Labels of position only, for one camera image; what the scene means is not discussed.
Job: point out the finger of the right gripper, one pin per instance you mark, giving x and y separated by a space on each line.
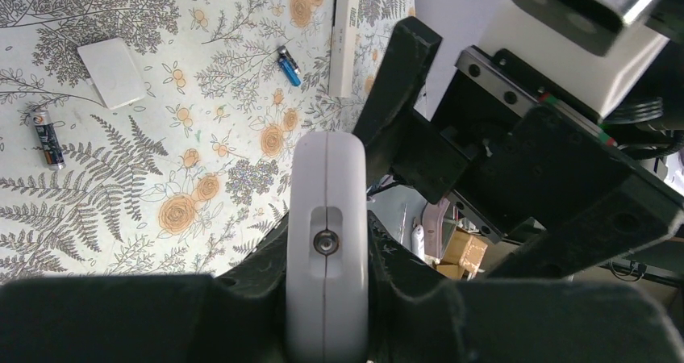
410 53
636 214

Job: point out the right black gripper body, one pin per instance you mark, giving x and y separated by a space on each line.
507 152

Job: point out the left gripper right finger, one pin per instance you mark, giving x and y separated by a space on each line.
419 315

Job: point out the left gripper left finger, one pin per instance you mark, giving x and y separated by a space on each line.
235 317

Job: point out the white remote control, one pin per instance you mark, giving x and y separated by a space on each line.
327 254

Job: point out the white battery cover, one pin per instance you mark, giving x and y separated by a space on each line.
113 72

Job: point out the white rectangular stick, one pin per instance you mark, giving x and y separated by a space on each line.
344 37

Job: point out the blue battery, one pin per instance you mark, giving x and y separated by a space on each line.
288 66

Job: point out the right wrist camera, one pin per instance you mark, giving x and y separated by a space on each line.
596 50

